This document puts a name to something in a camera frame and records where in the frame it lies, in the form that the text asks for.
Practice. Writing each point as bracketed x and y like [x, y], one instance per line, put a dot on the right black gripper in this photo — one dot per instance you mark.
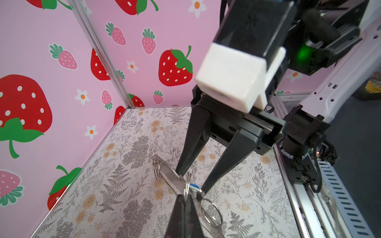
[241, 134]

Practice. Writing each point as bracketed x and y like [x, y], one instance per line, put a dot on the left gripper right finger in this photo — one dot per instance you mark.
[194, 229]

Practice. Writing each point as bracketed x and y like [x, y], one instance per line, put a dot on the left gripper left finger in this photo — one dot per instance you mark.
[176, 225]

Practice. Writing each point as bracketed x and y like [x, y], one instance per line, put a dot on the key with blue tag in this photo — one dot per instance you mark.
[196, 191]

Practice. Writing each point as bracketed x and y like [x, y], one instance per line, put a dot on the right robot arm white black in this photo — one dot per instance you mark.
[277, 73]

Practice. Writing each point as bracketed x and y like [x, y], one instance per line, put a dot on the perforated white vent panel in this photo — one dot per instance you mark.
[347, 219]

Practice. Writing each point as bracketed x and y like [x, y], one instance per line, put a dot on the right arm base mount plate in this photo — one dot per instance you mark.
[313, 167]

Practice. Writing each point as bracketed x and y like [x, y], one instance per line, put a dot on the aluminium rail frame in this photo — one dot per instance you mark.
[303, 193]

